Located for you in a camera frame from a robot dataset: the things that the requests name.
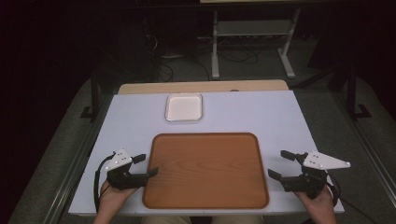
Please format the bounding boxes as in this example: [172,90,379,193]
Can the black floor cables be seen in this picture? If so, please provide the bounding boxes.
[218,48,260,65]

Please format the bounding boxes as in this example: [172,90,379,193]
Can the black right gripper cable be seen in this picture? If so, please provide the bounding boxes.
[325,174,381,224]

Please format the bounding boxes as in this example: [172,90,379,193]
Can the light wooden table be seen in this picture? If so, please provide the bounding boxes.
[118,79,290,95]

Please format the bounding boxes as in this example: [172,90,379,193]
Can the person's left hand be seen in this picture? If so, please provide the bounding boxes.
[100,180,139,209]

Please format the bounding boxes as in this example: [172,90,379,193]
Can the white square dish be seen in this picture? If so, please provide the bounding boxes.
[164,92,205,122]

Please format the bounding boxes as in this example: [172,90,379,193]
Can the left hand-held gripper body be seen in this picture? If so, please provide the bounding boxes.
[105,147,149,191]

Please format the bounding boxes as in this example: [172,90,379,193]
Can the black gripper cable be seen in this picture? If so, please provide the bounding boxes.
[92,151,117,214]
[325,174,381,224]

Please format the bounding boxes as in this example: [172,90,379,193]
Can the metal floor rail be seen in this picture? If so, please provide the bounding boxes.
[41,94,114,224]
[332,92,396,200]

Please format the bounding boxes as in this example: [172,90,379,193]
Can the person's left leg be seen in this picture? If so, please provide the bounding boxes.
[140,215,192,224]

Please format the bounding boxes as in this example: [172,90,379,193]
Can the brown wooden tray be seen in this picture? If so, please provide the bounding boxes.
[142,132,271,210]

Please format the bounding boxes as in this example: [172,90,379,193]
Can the white board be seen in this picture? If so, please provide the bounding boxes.
[68,90,346,217]

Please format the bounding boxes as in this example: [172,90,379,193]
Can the black metal stand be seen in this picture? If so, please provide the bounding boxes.
[79,69,101,121]
[346,65,373,121]

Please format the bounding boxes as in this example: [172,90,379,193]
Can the person's right hand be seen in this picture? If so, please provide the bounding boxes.
[293,186,334,216]

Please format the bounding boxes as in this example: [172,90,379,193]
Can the grey metal desk frame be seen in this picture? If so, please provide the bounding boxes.
[210,8,302,80]

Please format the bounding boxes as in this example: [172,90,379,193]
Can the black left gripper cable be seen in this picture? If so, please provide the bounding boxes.
[92,151,117,214]

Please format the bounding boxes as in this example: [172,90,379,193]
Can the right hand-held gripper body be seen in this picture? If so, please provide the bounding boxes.
[281,150,352,200]

